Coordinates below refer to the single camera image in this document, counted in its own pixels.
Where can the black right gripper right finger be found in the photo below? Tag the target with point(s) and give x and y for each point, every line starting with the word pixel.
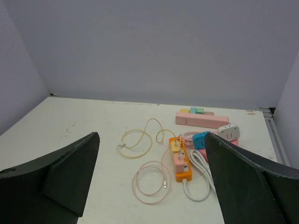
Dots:
pixel 252 189

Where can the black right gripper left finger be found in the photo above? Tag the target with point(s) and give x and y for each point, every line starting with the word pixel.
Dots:
pixel 51 189

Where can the white square adapter plug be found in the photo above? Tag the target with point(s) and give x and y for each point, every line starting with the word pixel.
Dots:
pixel 229 132

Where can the pink triangular power strip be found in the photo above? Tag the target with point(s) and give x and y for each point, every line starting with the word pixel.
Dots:
pixel 203 151

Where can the blue square adapter plug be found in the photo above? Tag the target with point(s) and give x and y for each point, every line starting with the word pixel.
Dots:
pixel 199 140

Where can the pink charger plug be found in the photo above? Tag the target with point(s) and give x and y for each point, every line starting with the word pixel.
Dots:
pixel 179 163

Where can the orange power strip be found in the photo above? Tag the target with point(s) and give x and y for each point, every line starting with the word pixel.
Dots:
pixel 187 174

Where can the yellow charger plug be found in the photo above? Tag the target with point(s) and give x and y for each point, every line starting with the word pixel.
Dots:
pixel 175 146

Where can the brown-pink plug block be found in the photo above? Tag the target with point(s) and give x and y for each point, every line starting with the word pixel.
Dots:
pixel 208 113

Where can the teal plug block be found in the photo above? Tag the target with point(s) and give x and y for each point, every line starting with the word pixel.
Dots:
pixel 193 110

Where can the yellow plug block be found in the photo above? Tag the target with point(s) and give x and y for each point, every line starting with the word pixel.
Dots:
pixel 184 110

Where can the long pink power strip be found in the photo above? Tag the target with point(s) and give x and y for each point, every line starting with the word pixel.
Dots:
pixel 201 120

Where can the aluminium right side rail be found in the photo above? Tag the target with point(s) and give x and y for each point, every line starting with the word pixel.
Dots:
pixel 279 149

